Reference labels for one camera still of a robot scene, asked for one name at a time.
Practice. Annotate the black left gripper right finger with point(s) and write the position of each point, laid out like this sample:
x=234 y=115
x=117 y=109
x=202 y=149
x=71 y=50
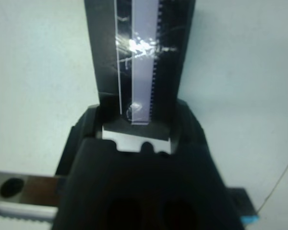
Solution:
x=194 y=179

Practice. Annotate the black box lid purple stripe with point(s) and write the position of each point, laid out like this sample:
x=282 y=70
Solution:
x=105 y=60

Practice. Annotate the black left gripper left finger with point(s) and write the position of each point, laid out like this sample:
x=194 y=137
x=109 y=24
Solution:
x=98 y=179

